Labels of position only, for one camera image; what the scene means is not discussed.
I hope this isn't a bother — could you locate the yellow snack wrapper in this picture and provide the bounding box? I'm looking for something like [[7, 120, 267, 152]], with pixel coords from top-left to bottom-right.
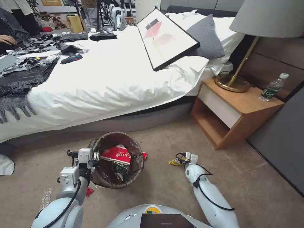
[[168, 153, 188, 167]]

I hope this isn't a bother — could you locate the brown round trash bin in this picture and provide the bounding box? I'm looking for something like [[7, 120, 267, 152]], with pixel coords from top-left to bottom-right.
[[87, 132, 145, 190]]

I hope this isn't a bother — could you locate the white sheet on floor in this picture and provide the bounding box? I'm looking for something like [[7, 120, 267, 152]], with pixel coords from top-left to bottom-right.
[[0, 153, 15, 176]]

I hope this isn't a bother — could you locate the stack of black garbage bags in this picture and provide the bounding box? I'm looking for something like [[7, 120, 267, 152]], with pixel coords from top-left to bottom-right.
[[0, 54, 61, 96]]

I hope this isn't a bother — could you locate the crumpled black garbage bag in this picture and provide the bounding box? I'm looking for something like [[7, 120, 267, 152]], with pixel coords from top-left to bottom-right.
[[56, 43, 90, 56]]

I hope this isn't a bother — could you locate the pile of black garbage bags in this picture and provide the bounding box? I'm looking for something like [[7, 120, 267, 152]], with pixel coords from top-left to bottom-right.
[[7, 33, 89, 55]]

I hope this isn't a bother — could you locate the red paper carton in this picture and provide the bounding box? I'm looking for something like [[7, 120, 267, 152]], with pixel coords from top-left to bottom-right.
[[99, 145, 132, 166]]

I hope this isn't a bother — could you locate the green crumpled packaging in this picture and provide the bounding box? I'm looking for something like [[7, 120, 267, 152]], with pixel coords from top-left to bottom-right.
[[111, 161, 131, 183]]

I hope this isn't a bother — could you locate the grey bed base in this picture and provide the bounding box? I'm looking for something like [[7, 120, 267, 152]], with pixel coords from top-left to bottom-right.
[[0, 95, 198, 155]]

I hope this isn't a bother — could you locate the white robot front shell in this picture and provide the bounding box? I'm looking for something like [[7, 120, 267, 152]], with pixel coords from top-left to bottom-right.
[[105, 204, 207, 228]]

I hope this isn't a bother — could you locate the white duvet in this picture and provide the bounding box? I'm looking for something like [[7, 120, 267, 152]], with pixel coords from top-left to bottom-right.
[[0, 22, 210, 143]]

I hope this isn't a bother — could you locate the wooden nightstand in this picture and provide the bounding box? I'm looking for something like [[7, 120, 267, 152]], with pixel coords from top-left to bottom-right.
[[190, 78, 285, 150]]

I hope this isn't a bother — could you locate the grey fringed throw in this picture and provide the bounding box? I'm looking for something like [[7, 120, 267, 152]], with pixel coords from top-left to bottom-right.
[[0, 94, 37, 124]]

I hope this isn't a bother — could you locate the dark grey cabinet panel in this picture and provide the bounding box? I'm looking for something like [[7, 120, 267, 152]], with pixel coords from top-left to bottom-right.
[[246, 87, 304, 191]]

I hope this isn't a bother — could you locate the clear plastic water bottle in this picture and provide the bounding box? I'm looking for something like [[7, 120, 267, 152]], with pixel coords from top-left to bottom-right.
[[261, 73, 290, 102]]

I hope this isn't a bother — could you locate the black framed picture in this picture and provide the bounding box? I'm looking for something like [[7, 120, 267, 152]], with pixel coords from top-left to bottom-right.
[[136, 6, 201, 72]]

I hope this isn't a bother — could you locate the small folded black bag stack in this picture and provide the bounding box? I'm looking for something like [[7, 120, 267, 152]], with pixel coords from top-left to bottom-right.
[[90, 31, 117, 42]]

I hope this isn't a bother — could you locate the grey pillow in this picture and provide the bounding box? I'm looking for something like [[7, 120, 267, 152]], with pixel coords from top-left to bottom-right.
[[186, 14, 225, 60]]

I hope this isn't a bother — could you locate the white pillow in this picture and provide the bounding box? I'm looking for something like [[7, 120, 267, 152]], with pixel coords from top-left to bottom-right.
[[166, 9, 245, 59]]

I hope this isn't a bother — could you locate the wooden box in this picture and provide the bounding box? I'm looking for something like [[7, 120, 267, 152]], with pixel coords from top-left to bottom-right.
[[65, 14, 86, 34]]

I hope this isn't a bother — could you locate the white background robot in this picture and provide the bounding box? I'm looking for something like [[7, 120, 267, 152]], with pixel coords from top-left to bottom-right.
[[109, 6, 127, 31]]

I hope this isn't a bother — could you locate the dark headboard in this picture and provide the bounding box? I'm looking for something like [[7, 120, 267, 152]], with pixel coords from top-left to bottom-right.
[[165, 5, 238, 18]]

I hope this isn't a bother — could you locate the person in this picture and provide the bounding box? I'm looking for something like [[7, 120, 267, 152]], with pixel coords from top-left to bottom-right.
[[0, 0, 41, 46]]

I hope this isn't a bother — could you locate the brass lamp with grey shade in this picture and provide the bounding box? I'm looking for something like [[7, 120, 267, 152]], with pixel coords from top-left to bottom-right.
[[214, 0, 304, 93]]

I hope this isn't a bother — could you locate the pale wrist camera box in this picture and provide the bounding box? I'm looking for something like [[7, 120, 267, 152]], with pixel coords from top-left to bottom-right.
[[186, 152, 199, 165], [78, 148, 93, 165]]

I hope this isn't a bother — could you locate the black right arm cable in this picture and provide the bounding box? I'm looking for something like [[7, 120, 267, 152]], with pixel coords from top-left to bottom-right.
[[193, 164, 236, 211]]

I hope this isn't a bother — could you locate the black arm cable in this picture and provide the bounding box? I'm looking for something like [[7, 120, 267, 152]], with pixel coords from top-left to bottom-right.
[[193, 164, 236, 211], [34, 177, 82, 221]]

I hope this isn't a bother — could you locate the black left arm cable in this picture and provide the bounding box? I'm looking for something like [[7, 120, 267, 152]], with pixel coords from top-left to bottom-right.
[[34, 177, 82, 221]]

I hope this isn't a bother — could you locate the black lamp cable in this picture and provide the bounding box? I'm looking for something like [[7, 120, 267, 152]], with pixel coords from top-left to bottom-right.
[[217, 70, 257, 89]]

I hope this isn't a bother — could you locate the blue cordless drill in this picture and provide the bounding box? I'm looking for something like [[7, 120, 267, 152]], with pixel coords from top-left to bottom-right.
[[60, 54, 83, 65]]

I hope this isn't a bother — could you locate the brown wall panel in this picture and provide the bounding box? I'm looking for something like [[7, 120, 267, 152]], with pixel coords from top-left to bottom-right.
[[237, 35, 304, 101]]

